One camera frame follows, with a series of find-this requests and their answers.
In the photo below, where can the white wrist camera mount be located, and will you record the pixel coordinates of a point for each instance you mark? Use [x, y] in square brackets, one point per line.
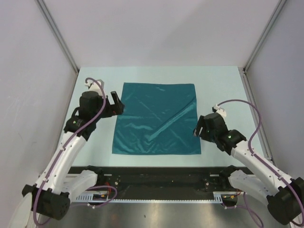
[217, 109]
[95, 86]

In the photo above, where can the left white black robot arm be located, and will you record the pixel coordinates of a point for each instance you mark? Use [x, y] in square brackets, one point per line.
[51, 196]

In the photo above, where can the aluminium corner post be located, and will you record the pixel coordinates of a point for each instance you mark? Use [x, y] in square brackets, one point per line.
[266, 31]
[46, 13]

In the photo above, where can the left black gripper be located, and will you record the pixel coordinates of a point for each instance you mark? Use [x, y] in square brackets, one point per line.
[114, 109]

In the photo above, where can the teal satin napkin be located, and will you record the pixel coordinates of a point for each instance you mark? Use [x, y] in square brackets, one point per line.
[158, 119]

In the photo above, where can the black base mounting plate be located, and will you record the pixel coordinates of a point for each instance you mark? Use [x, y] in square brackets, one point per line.
[166, 183]

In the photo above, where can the white slotted cable duct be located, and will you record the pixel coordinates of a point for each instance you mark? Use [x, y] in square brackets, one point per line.
[99, 198]

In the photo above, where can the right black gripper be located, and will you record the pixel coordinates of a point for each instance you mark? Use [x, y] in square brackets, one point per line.
[201, 123]

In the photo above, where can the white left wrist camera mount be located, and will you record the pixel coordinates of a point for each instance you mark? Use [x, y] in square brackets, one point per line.
[95, 86]

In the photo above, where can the right aluminium corner post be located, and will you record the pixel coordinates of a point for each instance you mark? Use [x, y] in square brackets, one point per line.
[266, 31]

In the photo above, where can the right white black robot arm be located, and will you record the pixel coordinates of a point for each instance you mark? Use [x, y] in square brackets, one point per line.
[282, 194]

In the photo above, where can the left aluminium corner post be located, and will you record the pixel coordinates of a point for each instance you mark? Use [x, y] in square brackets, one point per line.
[46, 13]

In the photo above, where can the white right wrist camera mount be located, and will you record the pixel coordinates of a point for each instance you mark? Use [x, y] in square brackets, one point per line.
[217, 109]

